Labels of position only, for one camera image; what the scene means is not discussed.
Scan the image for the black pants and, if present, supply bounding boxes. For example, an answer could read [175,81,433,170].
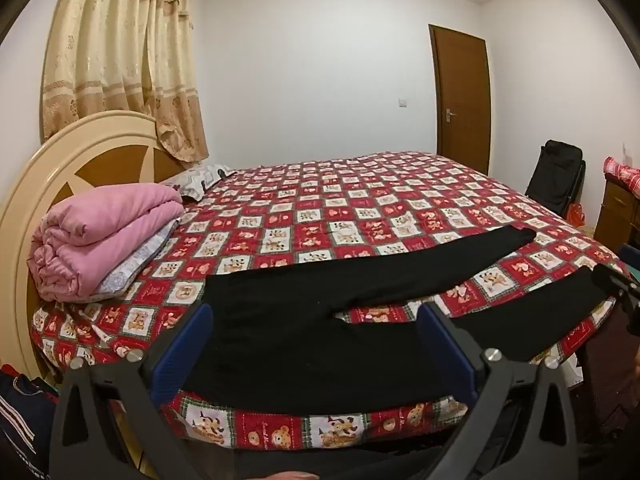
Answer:
[187,225,608,416]

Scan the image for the black folding chair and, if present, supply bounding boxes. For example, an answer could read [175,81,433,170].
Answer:
[524,139,586,221]

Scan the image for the wooden cabinet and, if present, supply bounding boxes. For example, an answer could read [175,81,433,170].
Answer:
[594,172,640,257]

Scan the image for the navy striped jacket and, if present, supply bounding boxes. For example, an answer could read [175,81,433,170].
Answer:
[0,364,64,480]

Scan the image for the red bear printed blanket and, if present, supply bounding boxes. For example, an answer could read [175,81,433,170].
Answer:
[30,150,631,450]

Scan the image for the brown wooden door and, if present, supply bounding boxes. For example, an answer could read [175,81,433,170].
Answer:
[428,24,491,175]

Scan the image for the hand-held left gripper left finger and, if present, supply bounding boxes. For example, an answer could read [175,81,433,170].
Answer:
[47,302,216,480]

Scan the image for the red plaid cloth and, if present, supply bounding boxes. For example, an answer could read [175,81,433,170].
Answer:
[602,156,640,191]

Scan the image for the beige patterned curtain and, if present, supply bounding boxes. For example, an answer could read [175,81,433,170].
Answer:
[40,0,210,163]

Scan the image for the cream wooden headboard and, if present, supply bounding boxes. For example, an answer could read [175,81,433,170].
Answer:
[0,110,187,383]

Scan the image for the grey patterned pillow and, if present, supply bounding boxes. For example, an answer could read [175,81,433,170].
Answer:
[159,163,236,204]

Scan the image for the folded pink quilt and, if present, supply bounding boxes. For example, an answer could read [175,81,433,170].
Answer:
[29,183,185,304]

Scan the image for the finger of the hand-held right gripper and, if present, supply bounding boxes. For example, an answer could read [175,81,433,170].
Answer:
[592,262,633,302]

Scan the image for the folded pale patterned quilt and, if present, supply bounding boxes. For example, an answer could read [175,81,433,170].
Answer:
[42,210,184,304]

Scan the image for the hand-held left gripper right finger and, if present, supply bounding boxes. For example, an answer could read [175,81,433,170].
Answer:
[417,301,596,480]

